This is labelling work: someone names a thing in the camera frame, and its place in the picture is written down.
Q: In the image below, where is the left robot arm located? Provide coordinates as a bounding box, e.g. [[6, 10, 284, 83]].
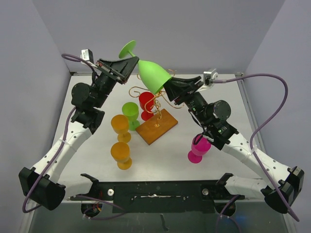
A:
[[18, 53, 139, 213]]

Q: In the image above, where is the aluminium frame rail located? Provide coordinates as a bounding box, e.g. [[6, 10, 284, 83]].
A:
[[234, 72, 267, 156]]

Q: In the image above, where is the green wine glass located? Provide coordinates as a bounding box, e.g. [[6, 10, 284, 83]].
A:
[[119, 40, 172, 95], [122, 102, 140, 131]]

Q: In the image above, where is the orange wine glass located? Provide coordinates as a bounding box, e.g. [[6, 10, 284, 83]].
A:
[[111, 115, 131, 143], [110, 142, 132, 170]]

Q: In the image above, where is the orange wine glass far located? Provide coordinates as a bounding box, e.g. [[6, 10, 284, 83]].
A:
[[111, 115, 131, 143]]

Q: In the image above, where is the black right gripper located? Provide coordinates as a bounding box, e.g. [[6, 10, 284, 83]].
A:
[[161, 76, 211, 127]]

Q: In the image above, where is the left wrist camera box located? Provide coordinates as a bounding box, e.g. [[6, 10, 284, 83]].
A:
[[80, 49, 93, 63]]

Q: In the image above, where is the gold wire glass rack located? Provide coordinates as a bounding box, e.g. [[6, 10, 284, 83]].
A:
[[128, 86, 185, 128]]

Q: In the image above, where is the red wine glass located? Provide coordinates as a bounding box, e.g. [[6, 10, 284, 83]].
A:
[[138, 92, 154, 121]]

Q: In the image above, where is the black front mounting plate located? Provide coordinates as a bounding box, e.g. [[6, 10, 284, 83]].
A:
[[71, 173, 233, 214]]

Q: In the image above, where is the pink wine glass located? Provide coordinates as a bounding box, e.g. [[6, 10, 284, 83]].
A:
[[188, 134, 212, 164]]

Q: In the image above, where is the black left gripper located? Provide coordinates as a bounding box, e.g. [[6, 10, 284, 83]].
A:
[[92, 56, 138, 108]]

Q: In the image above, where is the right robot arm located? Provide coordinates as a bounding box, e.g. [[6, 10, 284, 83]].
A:
[[163, 74, 304, 217]]

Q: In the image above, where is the orange wine glass near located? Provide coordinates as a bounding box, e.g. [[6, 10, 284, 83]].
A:
[[110, 142, 132, 170]]

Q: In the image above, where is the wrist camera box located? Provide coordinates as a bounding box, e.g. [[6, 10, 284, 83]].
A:
[[80, 49, 93, 63], [203, 68, 218, 86]]

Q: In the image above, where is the wooden rack base board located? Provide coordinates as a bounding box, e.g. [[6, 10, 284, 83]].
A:
[[136, 109, 178, 145]]

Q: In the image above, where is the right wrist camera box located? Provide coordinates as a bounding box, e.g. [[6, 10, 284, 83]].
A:
[[203, 68, 218, 86]]

